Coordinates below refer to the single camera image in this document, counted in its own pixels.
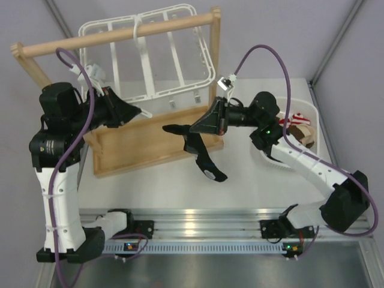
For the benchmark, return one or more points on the white plastic clip hanger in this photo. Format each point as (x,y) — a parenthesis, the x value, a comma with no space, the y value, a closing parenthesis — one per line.
(162,72)

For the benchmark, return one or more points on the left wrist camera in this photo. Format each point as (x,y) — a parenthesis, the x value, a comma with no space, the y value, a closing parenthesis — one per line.
(95,74)

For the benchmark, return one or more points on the wooden hanger rack stand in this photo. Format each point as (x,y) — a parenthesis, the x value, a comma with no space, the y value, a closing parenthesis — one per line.
(142,142)

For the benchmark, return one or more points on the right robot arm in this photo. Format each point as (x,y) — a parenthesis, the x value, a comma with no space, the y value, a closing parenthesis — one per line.
(345,197)

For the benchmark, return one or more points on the black blue sports sock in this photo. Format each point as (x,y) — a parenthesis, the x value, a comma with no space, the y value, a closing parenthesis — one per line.
(194,145)

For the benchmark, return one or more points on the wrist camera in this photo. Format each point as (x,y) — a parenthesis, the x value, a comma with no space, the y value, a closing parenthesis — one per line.
(95,74)
(227,85)

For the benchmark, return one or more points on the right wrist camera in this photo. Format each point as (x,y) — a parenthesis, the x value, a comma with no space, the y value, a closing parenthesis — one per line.
(227,85)

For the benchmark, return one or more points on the white perforated sock basket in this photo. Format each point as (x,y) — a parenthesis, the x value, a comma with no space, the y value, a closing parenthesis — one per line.
(296,106)

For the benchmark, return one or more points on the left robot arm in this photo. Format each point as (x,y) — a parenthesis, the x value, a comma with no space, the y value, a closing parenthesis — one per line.
(55,152)

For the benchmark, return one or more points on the white slotted cable duct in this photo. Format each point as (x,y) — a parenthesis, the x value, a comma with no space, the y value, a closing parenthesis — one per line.
(129,247)

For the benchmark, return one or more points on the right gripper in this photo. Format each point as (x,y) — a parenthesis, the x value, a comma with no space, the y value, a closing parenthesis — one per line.
(216,122)

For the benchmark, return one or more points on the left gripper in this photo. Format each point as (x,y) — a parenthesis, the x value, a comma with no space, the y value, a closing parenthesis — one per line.
(120,112)

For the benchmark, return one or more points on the red white striped sock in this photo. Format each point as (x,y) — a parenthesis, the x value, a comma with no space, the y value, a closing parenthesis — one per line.
(294,119)

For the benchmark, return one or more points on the aluminium mounting rail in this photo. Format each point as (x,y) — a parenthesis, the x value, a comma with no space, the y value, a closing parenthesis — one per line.
(207,225)

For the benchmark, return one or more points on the beige brown sock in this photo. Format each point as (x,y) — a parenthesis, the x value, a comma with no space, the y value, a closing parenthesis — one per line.
(305,134)

